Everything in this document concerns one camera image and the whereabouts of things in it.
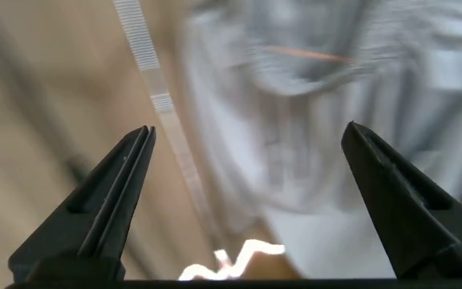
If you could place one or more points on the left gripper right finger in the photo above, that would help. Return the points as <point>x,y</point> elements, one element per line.
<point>407,208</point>

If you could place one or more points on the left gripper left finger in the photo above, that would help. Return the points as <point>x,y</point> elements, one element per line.
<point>94,216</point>

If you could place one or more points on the pale grey shorts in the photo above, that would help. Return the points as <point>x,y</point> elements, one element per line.
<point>295,140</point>

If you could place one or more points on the pink clothes hanger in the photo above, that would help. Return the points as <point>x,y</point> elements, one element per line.
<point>307,53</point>

